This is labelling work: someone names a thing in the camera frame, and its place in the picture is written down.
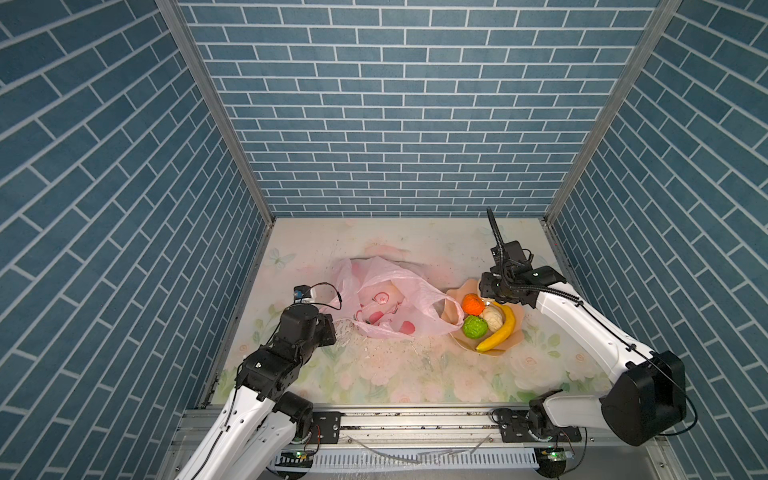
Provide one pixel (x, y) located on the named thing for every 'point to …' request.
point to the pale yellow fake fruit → (494, 317)
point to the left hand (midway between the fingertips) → (332, 317)
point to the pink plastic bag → (389, 301)
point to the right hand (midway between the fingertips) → (483, 282)
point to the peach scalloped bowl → (514, 335)
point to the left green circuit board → (295, 460)
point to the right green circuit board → (556, 455)
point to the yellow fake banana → (505, 330)
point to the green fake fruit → (474, 327)
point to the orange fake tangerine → (472, 304)
